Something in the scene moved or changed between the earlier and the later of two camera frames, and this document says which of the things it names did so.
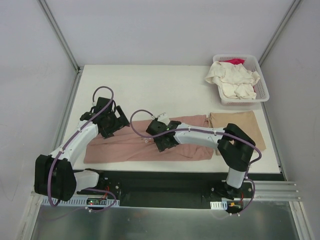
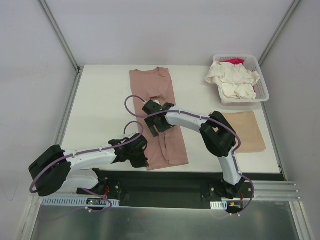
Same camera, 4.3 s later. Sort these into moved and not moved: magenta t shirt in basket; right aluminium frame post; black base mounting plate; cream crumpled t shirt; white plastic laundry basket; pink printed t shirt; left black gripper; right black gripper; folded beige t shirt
Moved: left black gripper; pink printed t shirt; right black gripper
Not moved: white plastic laundry basket; magenta t shirt in basket; right aluminium frame post; black base mounting plate; folded beige t shirt; cream crumpled t shirt
